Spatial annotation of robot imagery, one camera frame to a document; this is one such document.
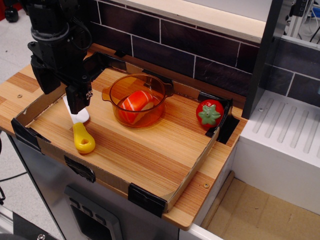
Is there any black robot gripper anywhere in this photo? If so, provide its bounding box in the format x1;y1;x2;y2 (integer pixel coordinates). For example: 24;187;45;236
28;22;93;115

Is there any orange salmon sushi toy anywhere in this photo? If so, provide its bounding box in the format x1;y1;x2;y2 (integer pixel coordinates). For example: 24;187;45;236
118;90;155;125

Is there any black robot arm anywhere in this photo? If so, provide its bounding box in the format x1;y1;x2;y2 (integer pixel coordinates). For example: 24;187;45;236
21;0;92;114

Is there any orange transparent plastic pot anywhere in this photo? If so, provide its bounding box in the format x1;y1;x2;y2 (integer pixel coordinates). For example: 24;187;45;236
101;73;174;128

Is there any cardboard fence with black tape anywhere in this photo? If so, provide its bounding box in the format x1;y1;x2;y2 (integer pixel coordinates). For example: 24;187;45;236
8;56;246;226

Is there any grey toy oven panel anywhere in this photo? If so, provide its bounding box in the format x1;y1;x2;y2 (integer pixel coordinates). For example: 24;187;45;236
64;186;123;240

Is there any red toy tomato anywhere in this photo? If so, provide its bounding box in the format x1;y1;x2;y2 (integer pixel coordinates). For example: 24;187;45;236
196;99;224;128

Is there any white sink drainboard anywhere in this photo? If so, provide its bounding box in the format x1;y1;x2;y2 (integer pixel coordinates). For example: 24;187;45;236
232;91;320;214

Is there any yellow handled toy knife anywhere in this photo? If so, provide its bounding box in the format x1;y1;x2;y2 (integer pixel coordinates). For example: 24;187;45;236
62;95;96;154

